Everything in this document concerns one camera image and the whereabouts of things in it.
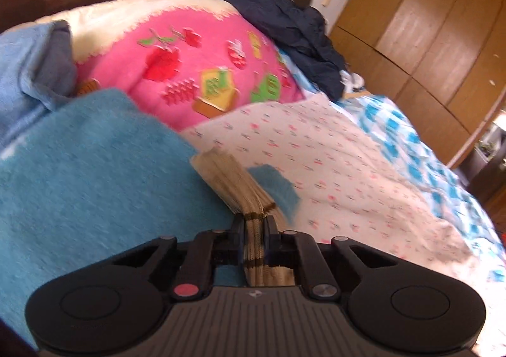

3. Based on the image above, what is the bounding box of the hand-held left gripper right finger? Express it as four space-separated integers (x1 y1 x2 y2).
264 215 396 301

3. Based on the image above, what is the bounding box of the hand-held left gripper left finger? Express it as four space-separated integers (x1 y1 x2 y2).
113 215 246 301

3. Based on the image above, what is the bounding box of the beige brown-striped knit sweater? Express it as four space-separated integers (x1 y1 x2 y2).
190 147 298 288

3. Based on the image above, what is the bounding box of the blue knit sweater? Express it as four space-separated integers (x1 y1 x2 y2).
0 88 302 338

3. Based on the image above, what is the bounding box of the white cherry-print bed sheet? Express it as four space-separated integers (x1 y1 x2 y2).
180 94 506 352

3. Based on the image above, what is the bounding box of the blue white checkered quilt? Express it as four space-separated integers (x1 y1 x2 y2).
277 47 506 247

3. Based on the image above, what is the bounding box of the pink fruit-print blanket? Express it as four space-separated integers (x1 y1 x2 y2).
35 0 307 133

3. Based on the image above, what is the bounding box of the black and white small item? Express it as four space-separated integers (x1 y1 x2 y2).
341 70 365 91

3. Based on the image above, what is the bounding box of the dark navy jacket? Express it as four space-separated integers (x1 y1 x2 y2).
217 0 349 101

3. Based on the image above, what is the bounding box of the wooden wardrobe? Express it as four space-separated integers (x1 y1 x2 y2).
328 0 506 168

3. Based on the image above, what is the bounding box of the light blue towel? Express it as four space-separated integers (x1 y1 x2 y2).
0 21 78 149

